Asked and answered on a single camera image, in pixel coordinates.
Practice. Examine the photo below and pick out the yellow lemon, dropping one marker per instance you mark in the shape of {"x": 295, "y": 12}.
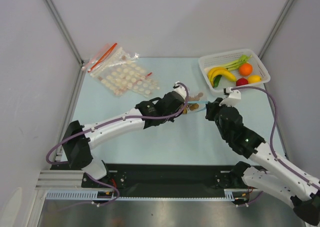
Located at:
{"x": 254, "y": 79}

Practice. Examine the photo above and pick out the right aluminium frame post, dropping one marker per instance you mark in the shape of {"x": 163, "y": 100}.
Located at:
{"x": 276, "y": 27}

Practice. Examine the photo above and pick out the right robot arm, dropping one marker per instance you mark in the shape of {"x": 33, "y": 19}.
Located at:
{"x": 283, "y": 180}

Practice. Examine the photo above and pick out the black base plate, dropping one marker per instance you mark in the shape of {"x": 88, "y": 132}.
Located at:
{"x": 166, "y": 181}

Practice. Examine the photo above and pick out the aluminium frame post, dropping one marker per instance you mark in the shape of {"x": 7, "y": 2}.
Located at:
{"x": 63, "y": 30}
{"x": 276, "y": 27}

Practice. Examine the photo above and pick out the blue zipper clear bag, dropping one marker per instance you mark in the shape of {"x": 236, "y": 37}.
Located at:
{"x": 197, "y": 104}

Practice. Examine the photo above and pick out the white slotted cable duct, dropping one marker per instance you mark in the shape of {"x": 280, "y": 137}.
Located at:
{"x": 72, "y": 194}

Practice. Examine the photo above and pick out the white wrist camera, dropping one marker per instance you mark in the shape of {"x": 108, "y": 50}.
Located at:
{"x": 180, "y": 89}
{"x": 232, "y": 97}

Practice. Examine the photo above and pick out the red pomegranate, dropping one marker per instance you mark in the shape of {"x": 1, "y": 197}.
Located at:
{"x": 241, "y": 82}

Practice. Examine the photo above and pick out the left aluminium frame post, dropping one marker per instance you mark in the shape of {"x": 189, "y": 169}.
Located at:
{"x": 63, "y": 30}

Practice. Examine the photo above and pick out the polka dot zip bag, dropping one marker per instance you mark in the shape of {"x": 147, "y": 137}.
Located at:
{"x": 128, "y": 76}

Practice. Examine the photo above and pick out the green cucumber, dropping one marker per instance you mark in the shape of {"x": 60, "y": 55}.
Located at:
{"x": 216, "y": 81}

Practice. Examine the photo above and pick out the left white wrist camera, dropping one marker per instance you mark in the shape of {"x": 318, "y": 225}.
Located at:
{"x": 180, "y": 89}

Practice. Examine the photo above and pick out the yellow banana bunch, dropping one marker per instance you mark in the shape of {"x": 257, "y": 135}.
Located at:
{"x": 220, "y": 71}

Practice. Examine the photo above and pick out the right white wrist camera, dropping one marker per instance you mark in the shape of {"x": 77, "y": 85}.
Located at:
{"x": 232, "y": 97}

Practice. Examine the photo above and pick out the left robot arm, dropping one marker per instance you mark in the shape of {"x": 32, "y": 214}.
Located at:
{"x": 80, "y": 140}

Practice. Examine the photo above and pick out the green celery stalk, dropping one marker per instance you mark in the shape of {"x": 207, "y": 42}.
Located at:
{"x": 235, "y": 64}

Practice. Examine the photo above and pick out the red zipper clear bag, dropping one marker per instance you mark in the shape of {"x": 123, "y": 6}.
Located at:
{"x": 107, "y": 60}

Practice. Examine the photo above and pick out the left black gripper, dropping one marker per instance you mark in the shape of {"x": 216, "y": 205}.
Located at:
{"x": 170, "y": 119}

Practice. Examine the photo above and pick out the white plastic basket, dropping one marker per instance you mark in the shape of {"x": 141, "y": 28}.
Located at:
{"x": 208, "y": 62}

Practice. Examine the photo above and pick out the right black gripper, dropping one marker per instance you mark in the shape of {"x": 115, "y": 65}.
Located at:
{"x": 213, "y": 109}

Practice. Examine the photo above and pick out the orange fruit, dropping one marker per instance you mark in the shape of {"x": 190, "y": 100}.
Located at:
{"x": 245, "y": 69}

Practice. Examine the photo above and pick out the brown longan bunch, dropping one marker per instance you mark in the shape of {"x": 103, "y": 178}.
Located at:
{"x": 192, "y": 105}

